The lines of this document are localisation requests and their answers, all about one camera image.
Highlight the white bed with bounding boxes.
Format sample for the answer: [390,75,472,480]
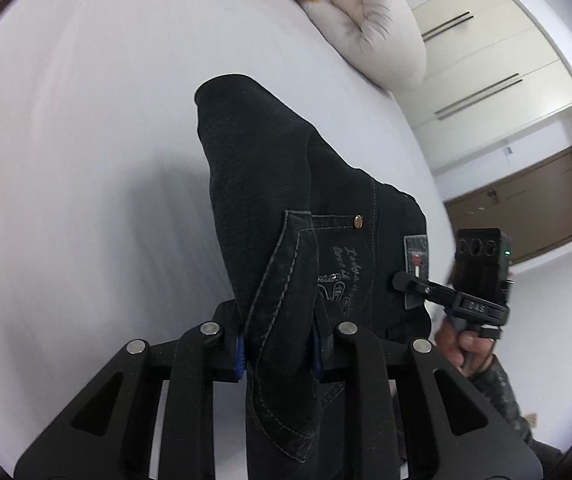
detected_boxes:
[0,0,458,480]

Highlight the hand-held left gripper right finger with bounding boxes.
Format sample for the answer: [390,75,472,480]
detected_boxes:
[311,305,542,480]

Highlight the brown wooden door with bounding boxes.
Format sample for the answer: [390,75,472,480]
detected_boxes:
[443,146,572,266]

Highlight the white rolled duvet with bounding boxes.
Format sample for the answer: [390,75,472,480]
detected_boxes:
[298,0,427,92]

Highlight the black denim pants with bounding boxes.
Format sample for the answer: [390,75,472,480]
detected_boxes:
[195,74,429,480]

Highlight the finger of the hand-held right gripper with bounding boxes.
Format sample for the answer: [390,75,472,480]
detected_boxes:
[392,271,459,312]

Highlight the person's right forearm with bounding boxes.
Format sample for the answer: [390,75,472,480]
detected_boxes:
[466,355,538,446]

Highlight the person's right hand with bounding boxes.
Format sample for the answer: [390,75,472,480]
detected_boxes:
[436,316,498,377]

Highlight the cream wardrobe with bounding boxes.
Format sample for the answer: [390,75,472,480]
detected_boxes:
[406,0,572,176]

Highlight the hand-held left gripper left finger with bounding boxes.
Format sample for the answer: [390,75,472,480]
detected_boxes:
[13,300,247,480]

